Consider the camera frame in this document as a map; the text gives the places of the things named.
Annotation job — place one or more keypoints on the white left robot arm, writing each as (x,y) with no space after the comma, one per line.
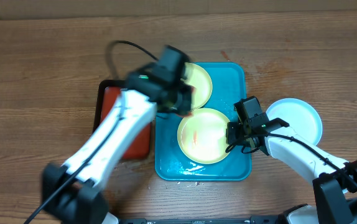
(73,193)

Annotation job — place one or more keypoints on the teal plastic tray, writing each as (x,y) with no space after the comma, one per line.
(229,87)

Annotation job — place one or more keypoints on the red tray with black rim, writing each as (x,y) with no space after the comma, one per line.
(108,92)

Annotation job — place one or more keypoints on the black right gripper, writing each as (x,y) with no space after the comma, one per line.
(232,134)

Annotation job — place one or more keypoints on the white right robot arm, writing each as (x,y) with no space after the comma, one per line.
(334,180)

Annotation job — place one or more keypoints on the light blue plate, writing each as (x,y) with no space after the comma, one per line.
(300,115)

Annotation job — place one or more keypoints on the yellow plate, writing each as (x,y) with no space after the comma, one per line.
(202,136)
(200,81)

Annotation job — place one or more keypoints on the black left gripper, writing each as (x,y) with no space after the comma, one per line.
(186,90)

